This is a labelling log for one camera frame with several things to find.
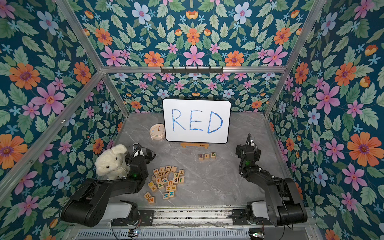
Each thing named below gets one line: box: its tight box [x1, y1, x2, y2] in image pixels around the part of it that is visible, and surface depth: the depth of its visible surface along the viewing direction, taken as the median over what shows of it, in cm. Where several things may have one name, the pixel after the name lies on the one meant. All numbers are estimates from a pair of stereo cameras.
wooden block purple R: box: [198, 154, 205, 161], surface depth 95 cm
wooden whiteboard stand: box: [180, 143, 209, 149], surface depth 97 cm
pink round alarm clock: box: [149, 123, 166, 141], surface depth 109 cm
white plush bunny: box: [94, 143, 130, 180], surface depth 76 cm
